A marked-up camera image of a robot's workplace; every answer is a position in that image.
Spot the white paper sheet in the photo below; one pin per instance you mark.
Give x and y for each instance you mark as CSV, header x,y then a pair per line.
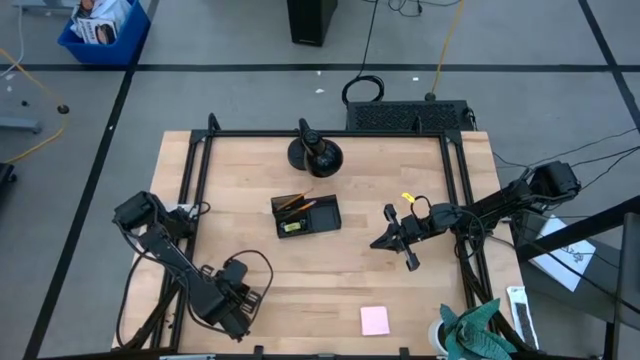
x,y
565,265

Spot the white cup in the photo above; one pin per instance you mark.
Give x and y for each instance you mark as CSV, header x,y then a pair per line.
x,y
434,337

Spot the white plastic bag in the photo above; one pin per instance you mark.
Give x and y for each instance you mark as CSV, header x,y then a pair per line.
x,y
112,10

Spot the blue plastic bin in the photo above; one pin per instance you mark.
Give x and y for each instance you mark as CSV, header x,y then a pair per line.
x,y
125,52

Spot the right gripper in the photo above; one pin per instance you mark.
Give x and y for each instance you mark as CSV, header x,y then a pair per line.
x,y
422,225

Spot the white printed box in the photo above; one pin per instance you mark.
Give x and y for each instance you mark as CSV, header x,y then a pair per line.
x,y
92,30

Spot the black diagonal beam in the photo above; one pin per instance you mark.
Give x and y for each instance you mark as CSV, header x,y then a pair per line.
x,y
575,232

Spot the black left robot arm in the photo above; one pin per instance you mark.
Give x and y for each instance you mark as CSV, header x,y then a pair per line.
x,y
170,260

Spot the black round floor plug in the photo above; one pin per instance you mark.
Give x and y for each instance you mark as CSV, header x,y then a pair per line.
x,y
63,109

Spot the yellow eraser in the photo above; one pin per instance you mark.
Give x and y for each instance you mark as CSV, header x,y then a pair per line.
x,y
292,227

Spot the green cloth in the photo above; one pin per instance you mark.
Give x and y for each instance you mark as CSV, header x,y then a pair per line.
x,y
475,335

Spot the black computer tower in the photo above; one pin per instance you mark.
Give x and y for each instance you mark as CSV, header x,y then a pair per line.
x,y
312,20

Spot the black mesh top case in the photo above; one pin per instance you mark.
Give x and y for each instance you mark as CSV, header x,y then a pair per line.
x,y
400,116

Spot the grey furniture foot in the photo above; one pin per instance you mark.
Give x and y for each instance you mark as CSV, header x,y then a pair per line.
x,y
20,125

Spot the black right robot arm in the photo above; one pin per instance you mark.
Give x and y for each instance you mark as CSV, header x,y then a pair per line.
x,y
505,200

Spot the pink sticky note pad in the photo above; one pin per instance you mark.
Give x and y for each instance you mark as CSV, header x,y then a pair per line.
x,y
375,321

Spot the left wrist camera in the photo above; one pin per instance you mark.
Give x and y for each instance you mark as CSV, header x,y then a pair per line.
x,y
234,272

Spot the white packet with black strip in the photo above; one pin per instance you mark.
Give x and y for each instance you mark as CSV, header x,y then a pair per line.
x,y
522,320

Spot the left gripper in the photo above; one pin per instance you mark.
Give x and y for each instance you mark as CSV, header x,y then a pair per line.
x,y
235,305

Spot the black mesh desk organizer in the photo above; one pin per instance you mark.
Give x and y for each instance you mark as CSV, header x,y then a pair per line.
x,y
325,217

